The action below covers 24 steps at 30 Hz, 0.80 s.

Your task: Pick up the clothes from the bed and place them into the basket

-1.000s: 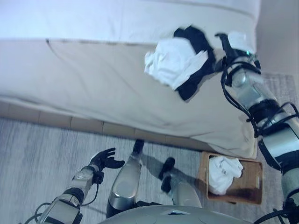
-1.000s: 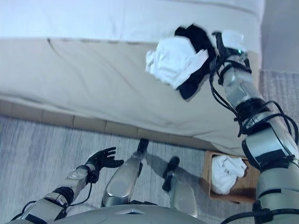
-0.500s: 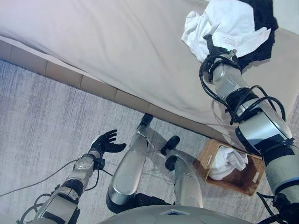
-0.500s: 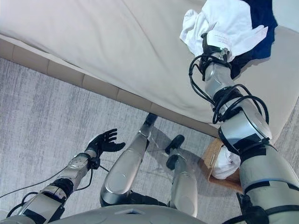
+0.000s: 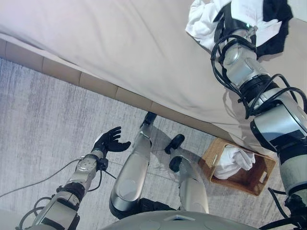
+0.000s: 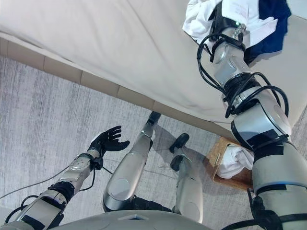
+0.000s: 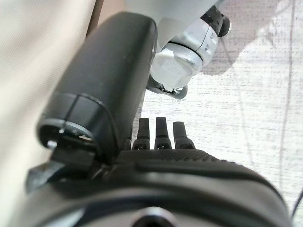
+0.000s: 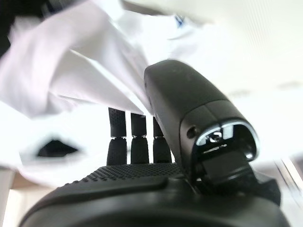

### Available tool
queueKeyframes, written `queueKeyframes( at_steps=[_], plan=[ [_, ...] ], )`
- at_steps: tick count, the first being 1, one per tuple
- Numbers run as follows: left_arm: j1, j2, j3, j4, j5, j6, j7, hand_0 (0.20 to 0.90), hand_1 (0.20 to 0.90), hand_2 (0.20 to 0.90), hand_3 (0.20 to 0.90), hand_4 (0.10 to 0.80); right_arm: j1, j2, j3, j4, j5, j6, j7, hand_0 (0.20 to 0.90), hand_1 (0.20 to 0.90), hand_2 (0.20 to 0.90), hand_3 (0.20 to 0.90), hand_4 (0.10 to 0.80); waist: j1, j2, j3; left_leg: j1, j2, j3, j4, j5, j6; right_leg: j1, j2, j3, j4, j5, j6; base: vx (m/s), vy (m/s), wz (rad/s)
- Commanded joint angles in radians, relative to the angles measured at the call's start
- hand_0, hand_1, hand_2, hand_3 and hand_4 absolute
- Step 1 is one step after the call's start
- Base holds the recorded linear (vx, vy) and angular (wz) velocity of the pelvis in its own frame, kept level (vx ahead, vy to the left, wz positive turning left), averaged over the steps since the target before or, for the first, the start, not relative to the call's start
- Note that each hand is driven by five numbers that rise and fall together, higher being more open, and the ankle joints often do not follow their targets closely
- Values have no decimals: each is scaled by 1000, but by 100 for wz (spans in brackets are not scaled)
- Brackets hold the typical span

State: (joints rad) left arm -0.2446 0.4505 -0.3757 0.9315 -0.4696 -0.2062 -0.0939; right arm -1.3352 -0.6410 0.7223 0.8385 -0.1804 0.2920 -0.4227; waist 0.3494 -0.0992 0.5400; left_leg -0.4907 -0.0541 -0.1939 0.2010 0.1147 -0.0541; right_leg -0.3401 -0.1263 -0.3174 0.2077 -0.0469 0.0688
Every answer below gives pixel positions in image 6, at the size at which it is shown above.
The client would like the grey striped rug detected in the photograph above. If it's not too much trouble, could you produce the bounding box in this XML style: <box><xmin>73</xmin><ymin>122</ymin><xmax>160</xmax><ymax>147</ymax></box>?
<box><xmin>0</xmin><ymin>56</ymin><xmax>307</xmax><ymax>230</ymax></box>

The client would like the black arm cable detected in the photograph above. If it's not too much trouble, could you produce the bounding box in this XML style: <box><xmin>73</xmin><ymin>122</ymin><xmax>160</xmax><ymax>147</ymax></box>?
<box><xmin>196</xmin><ymin>32</ymin><xmax>290</xmax><ymax>119</ymax></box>
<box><xmin>4</xmin><ymin>155</ymin><xmax>113</xmax><ymax>223</ymax></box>

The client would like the grey robot torso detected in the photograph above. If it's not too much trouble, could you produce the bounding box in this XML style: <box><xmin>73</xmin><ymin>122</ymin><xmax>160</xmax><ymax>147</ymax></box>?
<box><xmin>0</xmin><ymin>210</ymin><xmax>216</xmax><ymax>230</ymax></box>

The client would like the brown woven laundry basket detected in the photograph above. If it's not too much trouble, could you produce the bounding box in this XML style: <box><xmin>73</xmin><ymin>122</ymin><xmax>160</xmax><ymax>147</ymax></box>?
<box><xmin>206</xmin><ymin>138</ymin><xmax>255</xmax><ymax>191</ymax></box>

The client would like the dark navy garment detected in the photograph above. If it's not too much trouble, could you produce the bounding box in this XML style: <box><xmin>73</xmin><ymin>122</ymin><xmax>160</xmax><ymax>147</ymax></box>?
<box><xmin>246</xmin><ymin>0</ymin><xmax>292</xmax><ymax>64</ymax></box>

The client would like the pale white shirt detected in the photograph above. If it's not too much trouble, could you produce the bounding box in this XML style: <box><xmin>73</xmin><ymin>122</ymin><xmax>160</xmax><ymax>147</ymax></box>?
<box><xmin>219</xmin><ymin>143</ymin><xmax>255</xmax><ymax>179</ymax></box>

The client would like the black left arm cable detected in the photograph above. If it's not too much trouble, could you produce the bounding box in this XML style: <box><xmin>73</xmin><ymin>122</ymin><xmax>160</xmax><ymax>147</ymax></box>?
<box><xmin>4</xmin><ymin>155</ymin><xmax>113</xmax><ymax>223</ymax></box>

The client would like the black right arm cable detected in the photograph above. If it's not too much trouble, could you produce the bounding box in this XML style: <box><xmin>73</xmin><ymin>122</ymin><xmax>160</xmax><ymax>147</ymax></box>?
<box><xmin>196</xmin><ymin>32</ymin><xmax>290</xmax><ymax>119</ymax></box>

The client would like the white t-shirt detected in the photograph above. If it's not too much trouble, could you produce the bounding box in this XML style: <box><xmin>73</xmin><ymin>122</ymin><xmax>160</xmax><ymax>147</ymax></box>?
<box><xmin>181</xmin><ymin>0</ymin><xmax>279</xmax><ymax>46</ymax></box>

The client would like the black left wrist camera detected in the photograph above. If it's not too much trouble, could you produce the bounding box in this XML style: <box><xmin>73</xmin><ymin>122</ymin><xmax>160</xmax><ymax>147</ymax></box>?
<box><xmin>92</xmin><ymin>157</ymin><xmax>104</xmax><ymax>170</ymax></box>

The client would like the beige padded bed frame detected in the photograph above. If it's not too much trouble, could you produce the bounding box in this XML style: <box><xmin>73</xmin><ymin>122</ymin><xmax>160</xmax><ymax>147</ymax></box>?
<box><xmin>0</xmin><ymin>32</ymin><xmax>243</xmax><ymax>147</ymax></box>

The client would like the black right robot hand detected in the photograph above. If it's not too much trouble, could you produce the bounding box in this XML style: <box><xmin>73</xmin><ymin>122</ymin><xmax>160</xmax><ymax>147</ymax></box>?
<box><xmin>211</xmin><ymin>4</ymin><xmax>240</xmax><ymax>32</ymax></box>

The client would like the silver left robot leg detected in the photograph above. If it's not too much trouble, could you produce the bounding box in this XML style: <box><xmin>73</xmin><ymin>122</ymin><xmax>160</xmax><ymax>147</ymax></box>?
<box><xmin>102</xmin><ymin>111</ymin><xmax>163</xmax><ymax>213</ymax></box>

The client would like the bed with beige cover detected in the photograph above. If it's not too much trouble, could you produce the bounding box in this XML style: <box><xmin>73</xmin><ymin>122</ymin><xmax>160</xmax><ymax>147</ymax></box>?
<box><xmin>0</xmin><ymin>0</ymin><xmax>307</xmax><ymax>125</ymax></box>

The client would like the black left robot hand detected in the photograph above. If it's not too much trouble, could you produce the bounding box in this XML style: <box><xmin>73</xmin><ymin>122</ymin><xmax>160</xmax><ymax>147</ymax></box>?
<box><xmin>90</xmin><ymin>126</ymin><xmax>130</xmax><ymax>155</ymax></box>

